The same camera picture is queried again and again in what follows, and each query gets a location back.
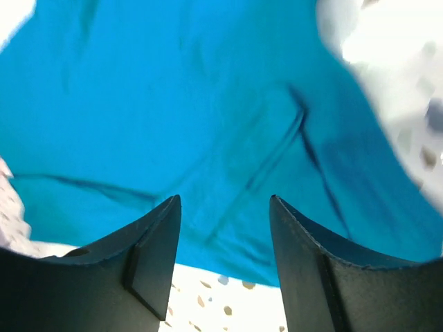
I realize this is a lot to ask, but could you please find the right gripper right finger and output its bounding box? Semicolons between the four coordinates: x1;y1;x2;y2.
269;196;442;332

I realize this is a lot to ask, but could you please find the blue t-shirt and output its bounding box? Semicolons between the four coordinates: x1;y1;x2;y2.
1;1;442;286

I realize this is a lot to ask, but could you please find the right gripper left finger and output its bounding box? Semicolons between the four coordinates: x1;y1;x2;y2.
1;196;181;332

